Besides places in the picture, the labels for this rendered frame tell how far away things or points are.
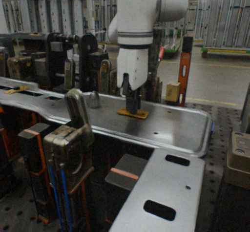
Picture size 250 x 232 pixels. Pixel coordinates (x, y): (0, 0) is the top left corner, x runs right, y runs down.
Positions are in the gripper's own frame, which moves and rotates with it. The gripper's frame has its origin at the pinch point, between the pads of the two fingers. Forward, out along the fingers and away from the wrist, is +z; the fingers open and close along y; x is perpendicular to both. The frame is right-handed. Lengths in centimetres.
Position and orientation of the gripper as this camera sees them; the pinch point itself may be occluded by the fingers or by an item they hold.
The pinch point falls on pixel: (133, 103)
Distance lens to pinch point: 55.7
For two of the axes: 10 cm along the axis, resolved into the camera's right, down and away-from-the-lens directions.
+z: 0.0, 9.2, 4.0
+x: 9.0, 1.7, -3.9
